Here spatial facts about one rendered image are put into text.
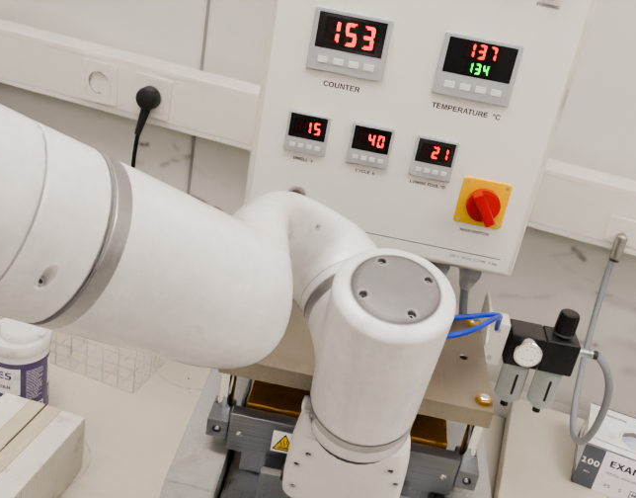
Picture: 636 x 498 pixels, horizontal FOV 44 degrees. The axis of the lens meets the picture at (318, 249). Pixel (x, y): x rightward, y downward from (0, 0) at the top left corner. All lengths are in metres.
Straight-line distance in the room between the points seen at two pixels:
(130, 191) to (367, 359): 0.21
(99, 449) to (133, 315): 0.83
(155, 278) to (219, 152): 1.02
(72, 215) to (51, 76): 1.12
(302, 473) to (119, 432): 0.60
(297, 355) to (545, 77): 0.39
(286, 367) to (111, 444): 0.50
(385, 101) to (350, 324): 0.42
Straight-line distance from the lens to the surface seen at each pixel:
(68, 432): 1.10
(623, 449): 1.27
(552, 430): 1.37
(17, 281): 0.36
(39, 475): 1.05
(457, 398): 0.79
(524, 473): 1.26
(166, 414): 1.27
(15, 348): 1.17
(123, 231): 0.37
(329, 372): 0.55
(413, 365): 0.52
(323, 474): 0.67
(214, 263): 0.40
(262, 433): 0.80
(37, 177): 0.35
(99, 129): 1.50
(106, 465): 1.18
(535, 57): 0.88
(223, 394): 0.81
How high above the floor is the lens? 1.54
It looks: 25 degrees down
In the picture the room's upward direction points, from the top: 11 degrees clockwise
